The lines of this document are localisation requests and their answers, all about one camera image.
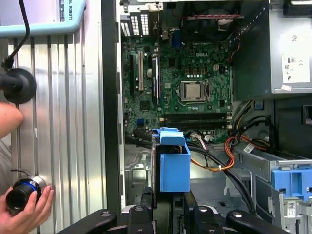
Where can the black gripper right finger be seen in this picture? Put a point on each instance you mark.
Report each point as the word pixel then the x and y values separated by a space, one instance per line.
pixel 185 214

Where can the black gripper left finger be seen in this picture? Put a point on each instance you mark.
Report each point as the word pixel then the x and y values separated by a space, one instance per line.
pixel 143 219

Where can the hard disk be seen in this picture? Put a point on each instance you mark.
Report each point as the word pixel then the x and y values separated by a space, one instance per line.
pixel 174 170

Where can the person's hand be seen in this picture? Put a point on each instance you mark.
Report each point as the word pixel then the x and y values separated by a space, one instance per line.
pixel 24 221

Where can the black RAM slot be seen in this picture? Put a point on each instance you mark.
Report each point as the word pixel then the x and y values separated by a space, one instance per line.
pixel 195 117
pixel 195 125

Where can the silver optical drive cage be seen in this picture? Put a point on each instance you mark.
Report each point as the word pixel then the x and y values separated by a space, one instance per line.
pixel 263 161

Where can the green motherboard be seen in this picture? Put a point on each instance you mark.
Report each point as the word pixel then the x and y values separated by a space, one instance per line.
pixel 170 102

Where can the silver CPU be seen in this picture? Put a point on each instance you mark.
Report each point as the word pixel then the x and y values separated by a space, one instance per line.
pixel 193 90

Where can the CPU socket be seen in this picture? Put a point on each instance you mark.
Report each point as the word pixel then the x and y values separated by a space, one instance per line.
pixel 207 90

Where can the black PC case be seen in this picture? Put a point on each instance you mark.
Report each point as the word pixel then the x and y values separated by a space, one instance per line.
pixel 111 97

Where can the black expansion slot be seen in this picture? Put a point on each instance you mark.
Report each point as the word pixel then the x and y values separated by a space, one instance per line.
pixel 131 75

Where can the white expansion slot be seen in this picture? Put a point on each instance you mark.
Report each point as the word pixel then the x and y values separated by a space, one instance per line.
pixel 140 73

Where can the black round stand foot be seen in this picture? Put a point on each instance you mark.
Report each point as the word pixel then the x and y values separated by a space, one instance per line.
pixel 22 85

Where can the black case fan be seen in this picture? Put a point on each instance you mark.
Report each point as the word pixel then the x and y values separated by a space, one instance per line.
pixel 207 30

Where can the pale blue teach pendant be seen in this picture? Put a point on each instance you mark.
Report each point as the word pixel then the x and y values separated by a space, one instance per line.
pixel 53 28

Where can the silver power supply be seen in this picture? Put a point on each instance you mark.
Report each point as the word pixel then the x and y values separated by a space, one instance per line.
pixel 292 29

